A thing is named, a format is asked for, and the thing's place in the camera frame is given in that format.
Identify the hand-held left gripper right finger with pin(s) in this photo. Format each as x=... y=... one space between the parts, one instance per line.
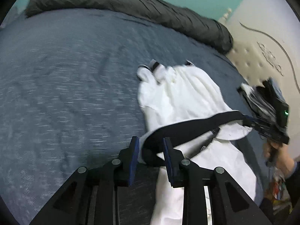
x=167 y=159

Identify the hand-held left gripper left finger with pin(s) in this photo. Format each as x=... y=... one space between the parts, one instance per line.
x=133 y=159

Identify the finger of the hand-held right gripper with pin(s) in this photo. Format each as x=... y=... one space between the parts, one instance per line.
x=249 y=121

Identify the white polo shirt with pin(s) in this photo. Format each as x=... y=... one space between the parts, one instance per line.
x=187 y=98

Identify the stack of folded clothes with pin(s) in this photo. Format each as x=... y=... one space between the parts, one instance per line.
x=257 y=103

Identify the person's right hand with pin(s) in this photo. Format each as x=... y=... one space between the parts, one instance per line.
x=283 y=159

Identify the cream padded headboard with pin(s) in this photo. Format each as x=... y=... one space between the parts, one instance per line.
x=253 y=63

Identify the colourful floor clutter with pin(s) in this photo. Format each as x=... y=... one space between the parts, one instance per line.
x=279 y=185

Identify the bed with blue sheet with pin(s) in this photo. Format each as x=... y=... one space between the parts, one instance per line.
x=70 y=86

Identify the dark grey rolled duvet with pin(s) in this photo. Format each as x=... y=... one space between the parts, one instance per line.
x=117 y=0

